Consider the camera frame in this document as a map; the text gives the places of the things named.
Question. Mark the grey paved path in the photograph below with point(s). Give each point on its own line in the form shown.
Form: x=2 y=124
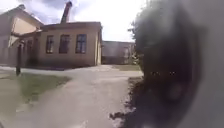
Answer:
x=83 y=96

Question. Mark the beige building with chimney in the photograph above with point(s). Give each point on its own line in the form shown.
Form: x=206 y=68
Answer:
x=63 y=45

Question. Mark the dark bush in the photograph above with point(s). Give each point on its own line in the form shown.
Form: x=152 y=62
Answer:
x=160 y=66

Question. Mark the green grass lawn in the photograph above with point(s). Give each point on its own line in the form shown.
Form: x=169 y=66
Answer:
x=30 y=86

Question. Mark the low brown building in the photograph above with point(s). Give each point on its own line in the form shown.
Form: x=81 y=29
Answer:
x=117 y=52

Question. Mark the dark post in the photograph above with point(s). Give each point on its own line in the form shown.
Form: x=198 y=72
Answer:
x=18 y=60

